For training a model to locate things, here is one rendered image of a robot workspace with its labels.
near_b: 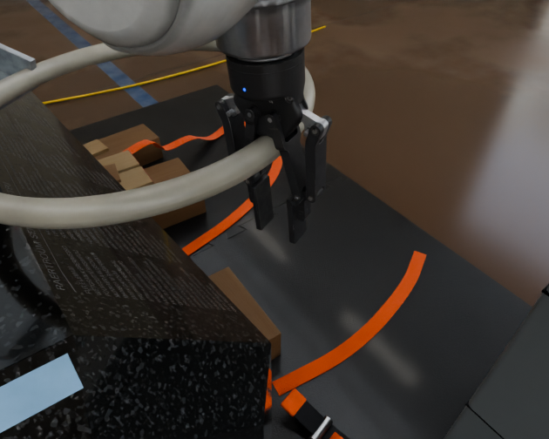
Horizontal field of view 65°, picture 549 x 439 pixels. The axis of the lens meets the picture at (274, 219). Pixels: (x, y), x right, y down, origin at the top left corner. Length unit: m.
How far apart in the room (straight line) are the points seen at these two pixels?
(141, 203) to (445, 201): 1.68
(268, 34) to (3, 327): 0.38
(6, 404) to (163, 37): 0.39
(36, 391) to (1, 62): 0.54
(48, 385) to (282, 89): 0.36
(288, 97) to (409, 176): 1.67
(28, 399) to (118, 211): 0.20
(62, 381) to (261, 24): 0.38
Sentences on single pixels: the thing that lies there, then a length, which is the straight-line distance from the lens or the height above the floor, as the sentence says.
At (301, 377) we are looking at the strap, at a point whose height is 0.02.
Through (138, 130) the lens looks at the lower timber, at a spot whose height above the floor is 0.13.
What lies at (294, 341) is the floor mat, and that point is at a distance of 1.39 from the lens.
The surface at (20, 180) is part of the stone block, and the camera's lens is 0.77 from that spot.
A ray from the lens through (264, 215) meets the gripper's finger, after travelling 0.56.
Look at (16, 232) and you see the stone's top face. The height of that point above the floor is 0.82.
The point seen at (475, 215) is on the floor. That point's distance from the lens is 1.96.
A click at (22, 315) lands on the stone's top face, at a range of 0.53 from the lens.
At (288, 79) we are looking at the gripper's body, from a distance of 0.42.
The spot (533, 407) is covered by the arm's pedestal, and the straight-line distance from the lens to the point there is 0.84.
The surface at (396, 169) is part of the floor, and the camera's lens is 2.11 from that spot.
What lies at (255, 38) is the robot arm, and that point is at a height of 1.07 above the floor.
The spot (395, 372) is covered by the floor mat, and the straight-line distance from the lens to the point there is 1.39.
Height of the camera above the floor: 1.20
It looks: 43 degrees down
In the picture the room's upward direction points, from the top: straight up
